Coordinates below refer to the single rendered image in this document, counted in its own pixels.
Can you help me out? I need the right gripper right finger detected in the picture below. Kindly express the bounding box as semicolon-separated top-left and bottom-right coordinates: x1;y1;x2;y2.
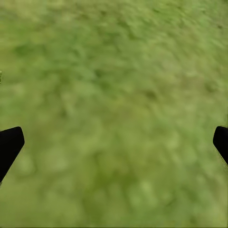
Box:
213;126;228;165

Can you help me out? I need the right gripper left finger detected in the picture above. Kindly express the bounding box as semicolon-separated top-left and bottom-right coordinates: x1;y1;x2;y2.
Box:
0;126;25;184

